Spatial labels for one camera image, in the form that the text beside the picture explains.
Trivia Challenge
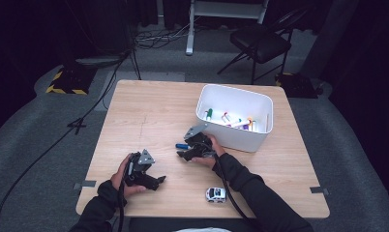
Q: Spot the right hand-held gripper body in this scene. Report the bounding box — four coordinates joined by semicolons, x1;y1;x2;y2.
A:
183;122;215;160

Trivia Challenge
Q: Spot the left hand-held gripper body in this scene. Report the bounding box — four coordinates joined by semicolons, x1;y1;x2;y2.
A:
123;148;157;189

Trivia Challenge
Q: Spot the white plastic bin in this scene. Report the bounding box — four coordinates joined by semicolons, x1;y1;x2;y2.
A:
195;83;275;154

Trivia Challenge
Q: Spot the person's right hand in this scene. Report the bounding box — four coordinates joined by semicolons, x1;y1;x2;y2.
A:
192;133;226;169

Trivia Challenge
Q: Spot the person's left hand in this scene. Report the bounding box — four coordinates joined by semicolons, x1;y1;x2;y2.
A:
109;153;149;198

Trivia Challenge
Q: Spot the white toy car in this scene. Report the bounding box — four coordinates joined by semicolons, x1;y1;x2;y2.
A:
204;187;227;204

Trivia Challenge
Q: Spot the grey tape piece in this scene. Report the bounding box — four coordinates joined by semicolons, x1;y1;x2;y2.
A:
73;180;98;190
309;186;330;196

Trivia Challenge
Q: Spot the yellow black striped base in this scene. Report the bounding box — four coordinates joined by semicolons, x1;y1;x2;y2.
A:
45;66;98;96

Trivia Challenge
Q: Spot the black floor base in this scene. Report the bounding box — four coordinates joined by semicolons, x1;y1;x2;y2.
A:
274;72;323;100

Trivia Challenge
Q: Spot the black folding chair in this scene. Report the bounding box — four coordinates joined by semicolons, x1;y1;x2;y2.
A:
216;8;305;85

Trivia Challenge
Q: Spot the left hand-held gripper cable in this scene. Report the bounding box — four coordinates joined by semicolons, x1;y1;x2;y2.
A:
116;167;127;232

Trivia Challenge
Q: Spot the hand-held gripper cable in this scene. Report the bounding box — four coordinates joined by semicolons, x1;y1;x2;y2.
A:
201;141;259;228
116;167;127;232

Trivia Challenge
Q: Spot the right hand-held gripper cable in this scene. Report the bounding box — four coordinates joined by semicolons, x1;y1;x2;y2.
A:
201;141;259;228

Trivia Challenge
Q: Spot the long black floor cable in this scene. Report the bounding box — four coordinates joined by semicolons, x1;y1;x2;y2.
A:
0;47;134;232

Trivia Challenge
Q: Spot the bundle of floor cables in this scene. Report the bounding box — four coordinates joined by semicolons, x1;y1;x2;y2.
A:
133;17;196;50

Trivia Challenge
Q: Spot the white metal stand frame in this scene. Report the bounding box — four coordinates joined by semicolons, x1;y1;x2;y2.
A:
185;0;270;56

